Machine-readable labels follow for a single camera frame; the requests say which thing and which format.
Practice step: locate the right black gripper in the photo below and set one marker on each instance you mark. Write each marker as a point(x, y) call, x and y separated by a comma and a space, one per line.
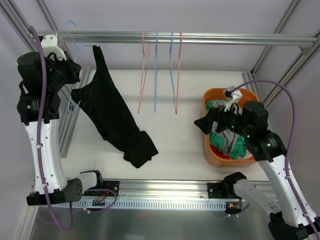
point(211, 119)

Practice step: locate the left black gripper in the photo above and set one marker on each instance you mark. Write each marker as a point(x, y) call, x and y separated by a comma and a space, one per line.
point(69, 69)

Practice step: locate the grey tank top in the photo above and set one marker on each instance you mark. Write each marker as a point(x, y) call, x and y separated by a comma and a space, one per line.
point(224, 141)

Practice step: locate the red tank top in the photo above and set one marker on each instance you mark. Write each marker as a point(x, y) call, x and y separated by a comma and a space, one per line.
point(222, 156)

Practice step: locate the green tank top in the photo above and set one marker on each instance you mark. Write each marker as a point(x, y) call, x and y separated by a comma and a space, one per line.
point(240, 149)

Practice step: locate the black tank top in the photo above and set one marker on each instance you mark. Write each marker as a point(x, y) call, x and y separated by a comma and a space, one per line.
point(101, 101)

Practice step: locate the blue hanger of black top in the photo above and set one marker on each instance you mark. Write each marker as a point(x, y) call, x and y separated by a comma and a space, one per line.
point(72, 109)

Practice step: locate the blue hanger of green top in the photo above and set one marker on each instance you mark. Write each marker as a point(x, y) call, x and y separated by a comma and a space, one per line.
point(155, 73)

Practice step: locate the pink hanger of grey top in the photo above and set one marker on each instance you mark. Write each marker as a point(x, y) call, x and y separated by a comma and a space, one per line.
point(145, 60)

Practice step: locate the blue hanger of red top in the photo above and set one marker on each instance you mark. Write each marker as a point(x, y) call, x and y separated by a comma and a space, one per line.
point(174, 92)

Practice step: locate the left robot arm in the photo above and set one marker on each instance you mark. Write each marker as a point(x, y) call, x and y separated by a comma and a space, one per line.
point(40, 115)

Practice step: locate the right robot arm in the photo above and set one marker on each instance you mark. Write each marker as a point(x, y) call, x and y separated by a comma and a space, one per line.
point(290, 218)

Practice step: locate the orange plastic basket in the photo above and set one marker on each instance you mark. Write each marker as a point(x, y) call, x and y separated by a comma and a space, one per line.
point(217, 94)

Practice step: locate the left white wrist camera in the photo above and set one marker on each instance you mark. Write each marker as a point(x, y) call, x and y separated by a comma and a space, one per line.
point(49, 45)

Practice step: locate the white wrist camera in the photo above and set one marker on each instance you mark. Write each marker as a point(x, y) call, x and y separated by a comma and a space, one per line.
point(232, 96)
point(49, 45)

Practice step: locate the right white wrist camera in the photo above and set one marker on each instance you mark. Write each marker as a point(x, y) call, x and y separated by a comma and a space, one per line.
point(232, 96)

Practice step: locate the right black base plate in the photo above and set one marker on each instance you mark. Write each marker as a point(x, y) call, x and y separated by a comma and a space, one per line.
point(215, 190)

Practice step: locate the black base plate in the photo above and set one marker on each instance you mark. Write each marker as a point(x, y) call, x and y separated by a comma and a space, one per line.
point(113, 186)
point(215, 190)

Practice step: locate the aluminium hanging rail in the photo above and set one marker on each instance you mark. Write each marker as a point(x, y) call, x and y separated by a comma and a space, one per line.
point(138, 37)

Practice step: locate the slotted cable duct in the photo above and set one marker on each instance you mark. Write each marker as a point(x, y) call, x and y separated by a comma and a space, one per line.
point(152, 204)

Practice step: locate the front aluminium rail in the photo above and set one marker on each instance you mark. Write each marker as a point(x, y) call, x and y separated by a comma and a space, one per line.
point(160, 187)

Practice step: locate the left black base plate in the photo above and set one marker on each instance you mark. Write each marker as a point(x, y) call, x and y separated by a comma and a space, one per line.
point(113, 186)

